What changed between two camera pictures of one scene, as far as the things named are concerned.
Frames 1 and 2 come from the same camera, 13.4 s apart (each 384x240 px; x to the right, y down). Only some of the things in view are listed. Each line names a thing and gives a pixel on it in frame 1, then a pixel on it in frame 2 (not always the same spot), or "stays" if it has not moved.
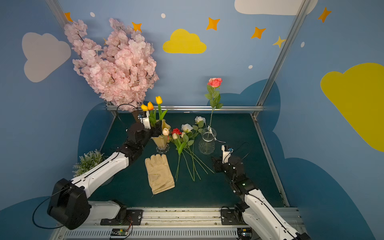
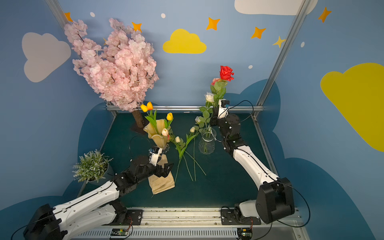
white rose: (187, 128) -> (207, 111)
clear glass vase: (207, 145) stays
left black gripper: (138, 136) -> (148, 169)
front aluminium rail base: (176, 223) stays
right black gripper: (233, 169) -> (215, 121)
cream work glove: (160, 175) stays
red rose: (178, 131) -> (219, 88)
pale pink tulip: (165, 131) stays
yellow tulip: (159, 100) -> (170, 118)
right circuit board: (245, 233) stays
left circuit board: (119, 232) stays
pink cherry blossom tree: (122, 70) stays
